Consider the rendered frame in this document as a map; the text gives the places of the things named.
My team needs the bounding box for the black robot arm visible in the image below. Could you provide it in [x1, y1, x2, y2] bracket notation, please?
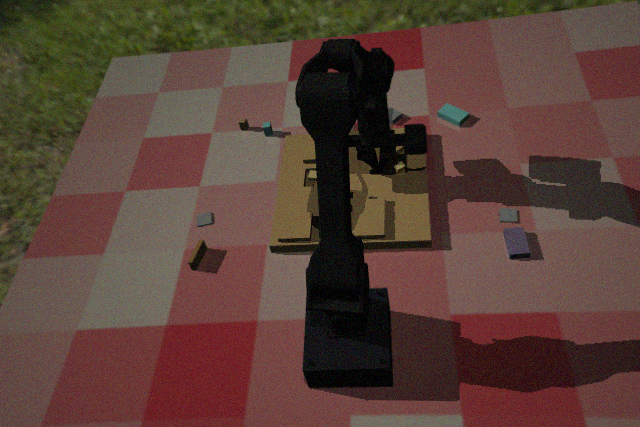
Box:
[295, 39, 394, 338]

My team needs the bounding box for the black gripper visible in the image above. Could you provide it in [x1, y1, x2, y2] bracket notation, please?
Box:
[348, 114, 427, 174]

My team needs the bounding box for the tan square puzzle board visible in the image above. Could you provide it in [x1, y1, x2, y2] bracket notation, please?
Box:
[269, 134, 432, 253]

